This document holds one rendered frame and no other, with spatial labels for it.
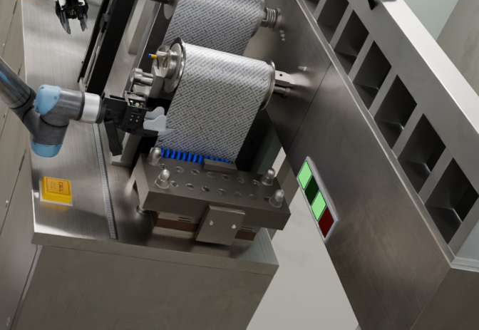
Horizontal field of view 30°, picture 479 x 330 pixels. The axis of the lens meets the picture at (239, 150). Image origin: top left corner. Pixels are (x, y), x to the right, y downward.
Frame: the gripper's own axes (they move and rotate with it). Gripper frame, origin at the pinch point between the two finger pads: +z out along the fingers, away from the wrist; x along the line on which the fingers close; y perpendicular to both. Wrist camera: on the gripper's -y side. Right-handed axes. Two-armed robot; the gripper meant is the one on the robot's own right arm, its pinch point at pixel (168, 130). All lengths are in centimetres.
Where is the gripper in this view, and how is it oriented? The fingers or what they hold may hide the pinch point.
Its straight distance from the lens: 237.5
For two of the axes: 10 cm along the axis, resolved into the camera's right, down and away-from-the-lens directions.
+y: 3.6, -7.9, -5.0
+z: 9.1, 1.7, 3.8
